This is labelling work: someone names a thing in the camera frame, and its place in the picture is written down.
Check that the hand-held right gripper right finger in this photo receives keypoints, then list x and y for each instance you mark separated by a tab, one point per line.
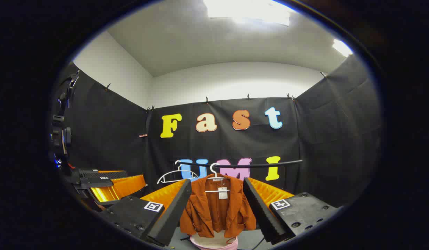
263	211

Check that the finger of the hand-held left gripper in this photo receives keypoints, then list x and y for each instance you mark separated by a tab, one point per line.
124	187
107	174

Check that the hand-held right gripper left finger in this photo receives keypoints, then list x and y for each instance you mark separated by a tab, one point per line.
173	215

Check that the pink laundry hamper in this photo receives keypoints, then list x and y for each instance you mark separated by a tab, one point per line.
214	243

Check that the white plastic hanger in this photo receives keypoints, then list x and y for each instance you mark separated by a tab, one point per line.
169	175
214	177

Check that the white paper garment tag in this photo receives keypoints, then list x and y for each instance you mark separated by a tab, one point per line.
223	193

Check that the small ceiling light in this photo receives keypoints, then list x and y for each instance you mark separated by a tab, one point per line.
342	48

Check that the large ceiling light panel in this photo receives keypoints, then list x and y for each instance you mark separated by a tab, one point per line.
249	10

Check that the black clothes rail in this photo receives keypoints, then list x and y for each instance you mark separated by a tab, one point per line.
270	164

